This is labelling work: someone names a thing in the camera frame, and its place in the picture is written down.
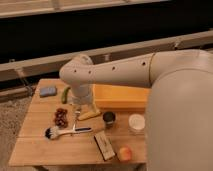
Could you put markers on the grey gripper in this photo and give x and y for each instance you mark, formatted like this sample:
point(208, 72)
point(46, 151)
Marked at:
point(80, 100)

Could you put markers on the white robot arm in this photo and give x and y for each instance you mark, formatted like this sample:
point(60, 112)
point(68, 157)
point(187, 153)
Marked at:
point(179, 112)

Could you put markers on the yellow banana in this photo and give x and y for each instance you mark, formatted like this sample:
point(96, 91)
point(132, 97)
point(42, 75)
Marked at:
point(92, 112)

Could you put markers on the green cucumber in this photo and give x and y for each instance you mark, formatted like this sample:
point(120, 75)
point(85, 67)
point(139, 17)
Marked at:
point(64, 95)

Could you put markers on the dark red grapes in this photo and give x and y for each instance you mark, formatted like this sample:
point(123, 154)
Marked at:
point(61, 118)

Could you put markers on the yellow plastic bin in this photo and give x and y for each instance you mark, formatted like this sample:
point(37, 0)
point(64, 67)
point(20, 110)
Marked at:
point(120, 97)

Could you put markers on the wooden table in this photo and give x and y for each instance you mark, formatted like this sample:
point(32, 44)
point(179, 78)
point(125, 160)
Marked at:
point(32, 148)

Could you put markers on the white dish brush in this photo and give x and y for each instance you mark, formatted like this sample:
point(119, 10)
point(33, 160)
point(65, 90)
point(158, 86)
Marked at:
point(54, 132)

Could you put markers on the blue sponge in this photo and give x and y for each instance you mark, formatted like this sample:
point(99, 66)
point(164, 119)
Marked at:
point(48, 91)

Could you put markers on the white cup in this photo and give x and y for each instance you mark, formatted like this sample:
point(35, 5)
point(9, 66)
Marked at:
point(136, 123)

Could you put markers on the red yellow apple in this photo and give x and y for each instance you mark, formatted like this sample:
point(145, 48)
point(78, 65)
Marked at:
point(125, 154)

